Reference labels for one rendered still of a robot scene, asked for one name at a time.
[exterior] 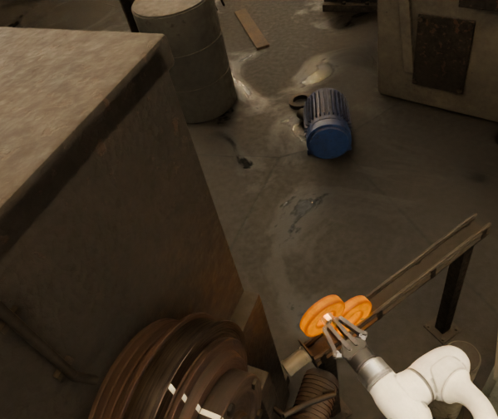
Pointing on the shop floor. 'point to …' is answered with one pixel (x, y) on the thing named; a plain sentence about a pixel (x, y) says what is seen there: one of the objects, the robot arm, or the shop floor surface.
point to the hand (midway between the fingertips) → (322, 313)
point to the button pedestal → (496, 394)
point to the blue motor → (327, 124)
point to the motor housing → (315, 386)
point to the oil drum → (192, 54)
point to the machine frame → (86, 215)
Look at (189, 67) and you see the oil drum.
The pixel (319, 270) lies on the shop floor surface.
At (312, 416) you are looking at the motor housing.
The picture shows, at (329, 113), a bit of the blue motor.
